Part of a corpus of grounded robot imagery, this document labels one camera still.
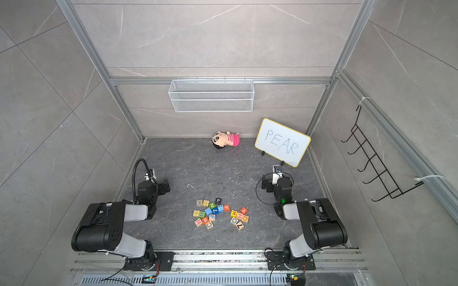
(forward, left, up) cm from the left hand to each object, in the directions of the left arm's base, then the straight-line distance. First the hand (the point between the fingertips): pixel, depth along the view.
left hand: (158, 177), depth 94 cm
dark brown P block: (-12, -32, -5) cm, 35 cm away
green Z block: (-15, -29, -4) cm, 33 cm away
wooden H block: (-20, -43, -5) cm, 48 cm away
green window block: (-19, -24, -5) cm, 31 cm away
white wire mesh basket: (+39, -29, +24) cm, 54 cm away
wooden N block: (-23, -23, -5) cm, 33 cm away
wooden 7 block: (-25, -43, -4) cm, 50 cm away
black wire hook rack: (-21, -95, +25) cm, 100 cm away
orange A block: (-16, -37, -5) cm, 40 cm away
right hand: (-1, -63, +1) cm, 63 cm away
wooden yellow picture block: (-13, -26, -5) cm, 29 cm away
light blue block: (-16, -33, -5) cm, 37 cm away
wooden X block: (-13, -22, -5) cm, 26 cm away
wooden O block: (-22, -45, -5) cm, 51 cm away
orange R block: (-18, -45, -5) cm, 49 cm away
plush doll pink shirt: (+25, -33, +2) cm, 42 cm away
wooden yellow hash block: (-18, -21, -5) cm, 29 cm away
